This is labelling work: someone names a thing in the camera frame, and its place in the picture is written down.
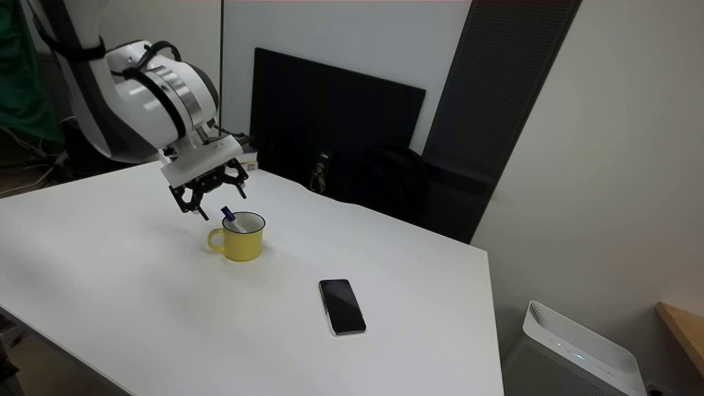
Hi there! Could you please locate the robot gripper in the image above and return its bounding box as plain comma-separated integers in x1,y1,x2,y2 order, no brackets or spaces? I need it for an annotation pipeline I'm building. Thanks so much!
158,137,252,223

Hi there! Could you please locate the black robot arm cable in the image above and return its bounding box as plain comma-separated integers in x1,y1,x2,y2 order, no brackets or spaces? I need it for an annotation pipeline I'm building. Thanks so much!
105,39,185,81

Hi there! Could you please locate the black smartphone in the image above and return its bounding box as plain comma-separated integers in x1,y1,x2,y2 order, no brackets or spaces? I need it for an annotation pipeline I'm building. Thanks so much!
317,278,367,337

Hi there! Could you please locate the tall dark wall panel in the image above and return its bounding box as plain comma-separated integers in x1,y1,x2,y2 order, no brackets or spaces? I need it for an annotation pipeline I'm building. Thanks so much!
421,0,585,245

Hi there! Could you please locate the yellow enamel cup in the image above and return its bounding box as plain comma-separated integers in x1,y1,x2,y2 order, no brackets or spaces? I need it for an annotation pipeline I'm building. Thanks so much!
204,208,268,264

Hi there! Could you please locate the wooden side table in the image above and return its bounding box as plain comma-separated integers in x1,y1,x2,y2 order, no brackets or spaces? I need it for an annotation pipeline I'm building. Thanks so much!
653,300,704,379

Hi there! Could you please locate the white marker with blue cap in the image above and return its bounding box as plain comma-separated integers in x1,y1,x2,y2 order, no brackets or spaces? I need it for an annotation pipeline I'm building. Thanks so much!
220,205,248,236

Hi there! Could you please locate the green cloth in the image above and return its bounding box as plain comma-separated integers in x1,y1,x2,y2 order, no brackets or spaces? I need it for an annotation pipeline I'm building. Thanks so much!
0,0,70,146

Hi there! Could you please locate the black flat monitor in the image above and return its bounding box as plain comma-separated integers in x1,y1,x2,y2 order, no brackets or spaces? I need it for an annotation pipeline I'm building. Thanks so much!
248,46,429,198

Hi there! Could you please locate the grey trash bin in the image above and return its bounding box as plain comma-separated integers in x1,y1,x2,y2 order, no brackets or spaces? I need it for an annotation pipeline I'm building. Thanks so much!
501,300,651,396

